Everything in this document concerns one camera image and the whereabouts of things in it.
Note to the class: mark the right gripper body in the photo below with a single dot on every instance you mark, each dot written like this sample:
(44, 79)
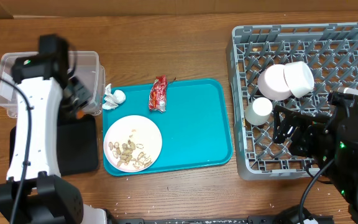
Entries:
(306, 142)

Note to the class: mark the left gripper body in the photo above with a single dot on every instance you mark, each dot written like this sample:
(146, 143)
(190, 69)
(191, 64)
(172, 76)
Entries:
(75, 98)

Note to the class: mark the small white cup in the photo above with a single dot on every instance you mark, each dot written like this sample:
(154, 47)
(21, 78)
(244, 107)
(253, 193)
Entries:
(258, 112)

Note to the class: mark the white tissue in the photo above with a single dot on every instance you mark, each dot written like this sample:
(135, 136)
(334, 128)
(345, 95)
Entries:
(112, 99)

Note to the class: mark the white bowl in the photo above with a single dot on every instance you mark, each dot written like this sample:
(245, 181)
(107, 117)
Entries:
(299, 78)

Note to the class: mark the red snack wrapper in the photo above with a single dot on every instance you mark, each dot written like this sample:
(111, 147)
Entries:
(158, 94)

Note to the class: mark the orange carrot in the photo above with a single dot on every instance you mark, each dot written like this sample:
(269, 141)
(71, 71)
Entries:
(79, 114)

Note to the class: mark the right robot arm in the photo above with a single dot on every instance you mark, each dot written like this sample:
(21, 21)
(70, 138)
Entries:
(332, 141)

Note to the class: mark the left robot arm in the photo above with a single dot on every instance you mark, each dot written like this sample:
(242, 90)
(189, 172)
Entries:
(49, 97)

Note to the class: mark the clear plastic waste bin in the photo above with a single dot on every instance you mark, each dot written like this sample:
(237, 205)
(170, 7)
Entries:
(88, 70)

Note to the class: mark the grey dishwasher rack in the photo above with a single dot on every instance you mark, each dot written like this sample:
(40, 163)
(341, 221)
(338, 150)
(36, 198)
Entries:
(331, 52)

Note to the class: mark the black plastic tray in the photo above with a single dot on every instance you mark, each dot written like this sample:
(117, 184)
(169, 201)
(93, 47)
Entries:
(52, 145)

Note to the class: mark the white plate with food scraps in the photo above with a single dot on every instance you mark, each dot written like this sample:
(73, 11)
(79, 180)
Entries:
(132, 144)

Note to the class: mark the teal plastic serving tray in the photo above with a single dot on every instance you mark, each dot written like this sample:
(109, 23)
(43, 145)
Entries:
(195, 128)

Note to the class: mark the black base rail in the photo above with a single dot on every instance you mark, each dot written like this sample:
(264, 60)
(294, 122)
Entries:
(264, 219)

